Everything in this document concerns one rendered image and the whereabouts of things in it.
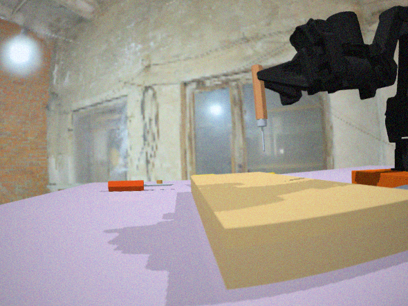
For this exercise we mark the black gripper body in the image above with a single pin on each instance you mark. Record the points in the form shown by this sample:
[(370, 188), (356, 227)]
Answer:
[(331, 72)]

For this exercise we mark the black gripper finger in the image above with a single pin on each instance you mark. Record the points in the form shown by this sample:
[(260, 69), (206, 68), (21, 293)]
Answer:
[(295, 73), (288, 92)]

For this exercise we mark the tan wooden panel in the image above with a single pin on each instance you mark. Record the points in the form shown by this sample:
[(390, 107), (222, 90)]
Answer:
[(267, 228)]

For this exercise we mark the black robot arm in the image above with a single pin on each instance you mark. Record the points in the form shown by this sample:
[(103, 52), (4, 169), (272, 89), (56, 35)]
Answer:
[(372, 66)]

